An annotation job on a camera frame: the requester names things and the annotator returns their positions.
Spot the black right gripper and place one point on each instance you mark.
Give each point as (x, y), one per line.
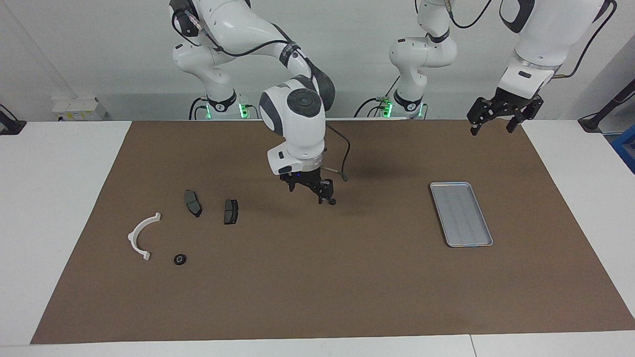
(307, 178)

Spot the dark grey rectangular brake pad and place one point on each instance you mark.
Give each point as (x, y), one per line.
(230, 211)

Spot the dark grey elongated brake pad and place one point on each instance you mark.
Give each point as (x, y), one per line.
(193, 203)

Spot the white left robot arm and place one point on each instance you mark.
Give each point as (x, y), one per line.
(545, 29)

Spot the silver metal tray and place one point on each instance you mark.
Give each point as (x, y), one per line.
(461, 213)

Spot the white box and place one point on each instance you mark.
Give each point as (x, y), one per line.
(79, 109)

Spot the large black bearing gear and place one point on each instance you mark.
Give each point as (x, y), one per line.
(180, 259)

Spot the blue crate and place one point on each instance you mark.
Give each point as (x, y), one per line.
(626, 148)

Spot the black camera stand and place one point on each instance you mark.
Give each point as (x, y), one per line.
(590, 124)
(12, 128)

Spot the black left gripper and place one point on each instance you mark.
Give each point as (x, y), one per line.
(506, 101)

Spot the brown table mat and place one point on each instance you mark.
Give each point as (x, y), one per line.
(317, 277)

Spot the white semicircular plastic bracket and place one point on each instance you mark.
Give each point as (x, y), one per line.
(132, 238)

